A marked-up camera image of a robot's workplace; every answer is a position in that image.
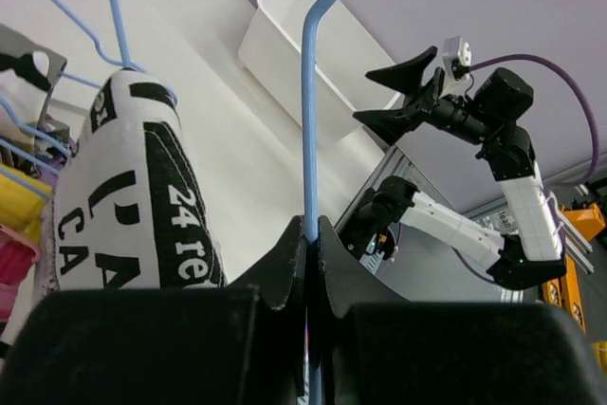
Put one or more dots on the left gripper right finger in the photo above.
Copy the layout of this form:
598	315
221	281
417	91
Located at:
378	348

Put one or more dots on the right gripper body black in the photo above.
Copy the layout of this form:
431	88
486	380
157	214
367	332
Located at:
432	106

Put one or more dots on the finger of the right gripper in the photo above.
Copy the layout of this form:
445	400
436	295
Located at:
392	124
404	78

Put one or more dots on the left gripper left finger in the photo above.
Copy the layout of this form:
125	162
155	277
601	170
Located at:
239	344

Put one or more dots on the black white newspaper print trousers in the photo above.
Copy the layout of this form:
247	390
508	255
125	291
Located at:
126	210

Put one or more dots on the pink camouflage trousers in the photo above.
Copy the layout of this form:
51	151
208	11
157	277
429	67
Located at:
14	270

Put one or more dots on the pink wire hanger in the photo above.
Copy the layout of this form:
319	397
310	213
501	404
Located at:
13	241

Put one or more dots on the lilac purple trousers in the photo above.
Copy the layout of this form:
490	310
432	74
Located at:
50	155

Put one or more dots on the yellow trousers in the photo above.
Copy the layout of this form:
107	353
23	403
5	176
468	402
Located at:
21	209

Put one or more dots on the blue hanger with yellow trousers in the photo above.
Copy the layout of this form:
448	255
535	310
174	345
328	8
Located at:
26	181

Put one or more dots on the purple grey camouflage trousers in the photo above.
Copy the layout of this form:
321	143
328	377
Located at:
29	74

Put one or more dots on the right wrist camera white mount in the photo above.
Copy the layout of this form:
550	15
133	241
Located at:
456	57

